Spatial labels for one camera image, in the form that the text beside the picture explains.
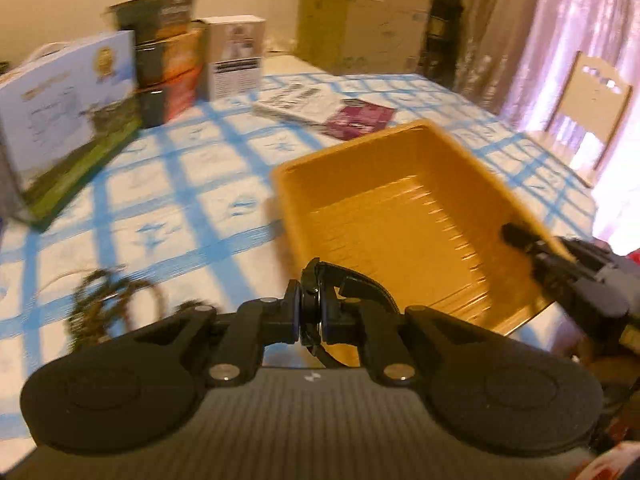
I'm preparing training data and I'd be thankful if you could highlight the blue checked tablecloth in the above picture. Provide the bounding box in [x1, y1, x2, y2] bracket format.
[0, 72, 601, 441]

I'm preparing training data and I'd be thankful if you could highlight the white product box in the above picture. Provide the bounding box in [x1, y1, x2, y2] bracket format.
[201, 15, 266, 103]

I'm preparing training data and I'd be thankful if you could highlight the cardboard box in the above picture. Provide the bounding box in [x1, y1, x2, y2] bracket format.
[296, 0, 437, 77]

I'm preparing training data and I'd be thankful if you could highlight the red instant meal bowl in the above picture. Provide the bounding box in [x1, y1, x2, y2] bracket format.
[137, 67, 204, 129]

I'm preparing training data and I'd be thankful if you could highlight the black instant meal bowl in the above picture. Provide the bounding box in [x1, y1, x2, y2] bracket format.
[109, 0, 202, 45]

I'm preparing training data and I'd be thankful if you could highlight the maroon book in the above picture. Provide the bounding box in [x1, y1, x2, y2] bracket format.
[321, 99, 397, 142]

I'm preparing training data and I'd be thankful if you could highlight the pink curtain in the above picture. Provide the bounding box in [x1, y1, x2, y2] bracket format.
[452, 0, 640, 243]

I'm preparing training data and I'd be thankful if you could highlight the black strap wristwatch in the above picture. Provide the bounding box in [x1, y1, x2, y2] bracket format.
[300, 257, 398, 361]

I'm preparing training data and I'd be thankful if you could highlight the white book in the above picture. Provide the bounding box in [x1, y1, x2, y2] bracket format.
[252, 82, 342, 126]

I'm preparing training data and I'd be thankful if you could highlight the yellow plastic tray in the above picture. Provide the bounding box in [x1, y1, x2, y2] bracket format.
[271, 119, 571, 367]

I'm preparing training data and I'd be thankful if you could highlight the wooden chair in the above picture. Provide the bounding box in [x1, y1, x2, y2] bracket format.
[524, 51, 634, 189]

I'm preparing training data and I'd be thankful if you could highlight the milk carton box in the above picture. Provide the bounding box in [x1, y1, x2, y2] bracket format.
[0, 30, 144, 232]

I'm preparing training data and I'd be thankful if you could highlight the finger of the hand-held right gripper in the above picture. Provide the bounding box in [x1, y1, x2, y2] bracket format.
[501, 221, 577, 263]

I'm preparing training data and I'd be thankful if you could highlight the orange instant meal bowl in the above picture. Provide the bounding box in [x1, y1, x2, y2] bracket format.
[134, 27, 207, 87]

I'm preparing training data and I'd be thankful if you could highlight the brown bead bracelet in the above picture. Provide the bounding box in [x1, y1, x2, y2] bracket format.
[120, 280, 169, 322]

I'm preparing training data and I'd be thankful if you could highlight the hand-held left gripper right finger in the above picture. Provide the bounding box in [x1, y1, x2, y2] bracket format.
[320, 282, 482, 387]

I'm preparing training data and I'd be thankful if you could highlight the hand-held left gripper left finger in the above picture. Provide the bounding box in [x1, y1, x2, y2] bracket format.
[134, 280, 303, 388]

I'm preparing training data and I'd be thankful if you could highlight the dark bead necklace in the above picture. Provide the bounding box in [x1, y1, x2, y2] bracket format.
[69, 267, 132, 352]

